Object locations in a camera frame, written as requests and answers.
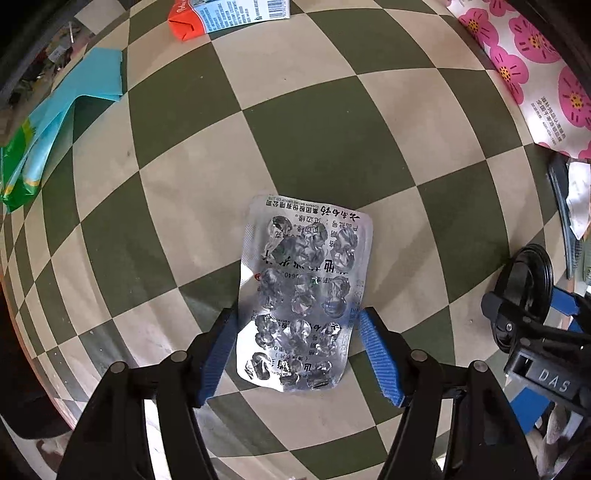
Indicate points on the pink floral paper bag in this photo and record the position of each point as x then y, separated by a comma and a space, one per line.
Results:
531, 60

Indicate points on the dark notebook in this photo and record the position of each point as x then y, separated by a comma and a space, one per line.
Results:
558, 180

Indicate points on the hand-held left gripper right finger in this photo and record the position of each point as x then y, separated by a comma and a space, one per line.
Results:
378, 360

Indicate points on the green blue plastic bag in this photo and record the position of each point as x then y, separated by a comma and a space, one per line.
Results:
51, 120

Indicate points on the blue stool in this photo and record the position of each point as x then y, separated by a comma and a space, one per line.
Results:
526, 408

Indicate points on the white tissue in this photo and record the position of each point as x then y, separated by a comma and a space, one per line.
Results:
579, 194

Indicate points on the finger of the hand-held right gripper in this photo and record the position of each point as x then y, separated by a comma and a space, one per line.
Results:
501, 318
568, 302

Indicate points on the small orange blue carton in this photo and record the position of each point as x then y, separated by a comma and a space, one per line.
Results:
221, 16

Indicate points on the person's right forearm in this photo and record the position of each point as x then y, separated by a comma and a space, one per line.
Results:
561, 434

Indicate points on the green white checkered tablecloth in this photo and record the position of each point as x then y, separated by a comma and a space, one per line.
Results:
415, 138

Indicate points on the silver blister pack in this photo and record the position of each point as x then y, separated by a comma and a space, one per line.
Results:
300, 286

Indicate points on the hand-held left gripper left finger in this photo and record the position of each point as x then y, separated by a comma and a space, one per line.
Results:
217, 364

